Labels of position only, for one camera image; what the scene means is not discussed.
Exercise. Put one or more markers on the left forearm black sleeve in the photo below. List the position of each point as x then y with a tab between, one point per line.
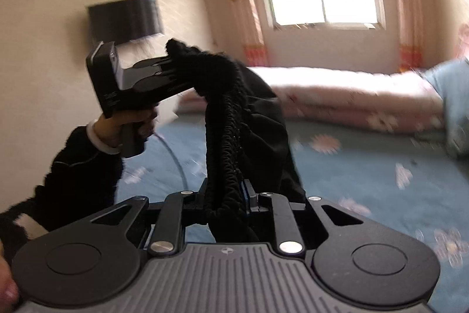
82	181

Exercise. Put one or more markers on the light blue pillow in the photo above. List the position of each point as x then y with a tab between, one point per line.
450	80

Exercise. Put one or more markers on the black pants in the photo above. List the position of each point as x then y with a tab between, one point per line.
246	139

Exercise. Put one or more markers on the black wall television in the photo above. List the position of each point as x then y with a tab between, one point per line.
123	21

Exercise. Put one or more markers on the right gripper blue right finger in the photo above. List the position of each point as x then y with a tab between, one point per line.
256	202

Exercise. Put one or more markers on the blue floral bed sheet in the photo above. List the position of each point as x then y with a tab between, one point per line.
409	185

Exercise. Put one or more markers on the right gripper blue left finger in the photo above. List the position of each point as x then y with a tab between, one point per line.
193	210

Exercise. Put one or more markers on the pink floral rolled quilt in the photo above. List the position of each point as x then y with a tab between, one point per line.
396	103

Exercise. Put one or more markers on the person's left hand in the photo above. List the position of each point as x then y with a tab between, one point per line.
107	133

